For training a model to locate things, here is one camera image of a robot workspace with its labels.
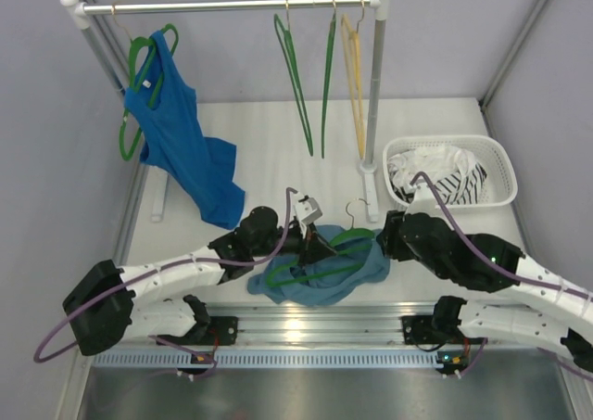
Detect light blue tank top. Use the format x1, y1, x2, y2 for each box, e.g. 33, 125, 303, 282
246, 224, 390, 307

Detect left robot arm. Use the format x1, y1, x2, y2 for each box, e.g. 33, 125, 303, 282
62, 202, 337, 356

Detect yellow hanger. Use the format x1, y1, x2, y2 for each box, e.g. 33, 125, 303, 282
340, 13, 366, 159

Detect royal blue tank top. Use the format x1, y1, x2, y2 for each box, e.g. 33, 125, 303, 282
124, 30, 246, 229

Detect green hanger with blue top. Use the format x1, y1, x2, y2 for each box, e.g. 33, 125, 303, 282
119, 32, 164, 161

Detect striped garment in basket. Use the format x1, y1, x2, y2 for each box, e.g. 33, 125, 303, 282
388, 164, 487, 205

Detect white clothes in basket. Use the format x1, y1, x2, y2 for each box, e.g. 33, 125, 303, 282
387, 144, 481, 183

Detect white plastic laundry basket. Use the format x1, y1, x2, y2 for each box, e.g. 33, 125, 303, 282
382, 134, 518, 210

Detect silver clothes rack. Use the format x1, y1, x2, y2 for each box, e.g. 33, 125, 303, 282
59, 0, 391, 223

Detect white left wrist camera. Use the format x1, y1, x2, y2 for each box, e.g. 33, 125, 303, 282
292, 192, 322, 237

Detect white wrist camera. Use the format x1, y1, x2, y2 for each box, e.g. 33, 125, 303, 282
406, 181, 440, 217
292, 192, 322, 237

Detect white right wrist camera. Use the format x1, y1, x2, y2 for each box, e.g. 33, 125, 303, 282
406, 181, 440, 217

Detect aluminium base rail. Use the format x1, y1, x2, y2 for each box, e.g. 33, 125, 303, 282
78, 301, 575, 370

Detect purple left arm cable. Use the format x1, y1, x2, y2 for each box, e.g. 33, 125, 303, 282
34, 186, 300, 379

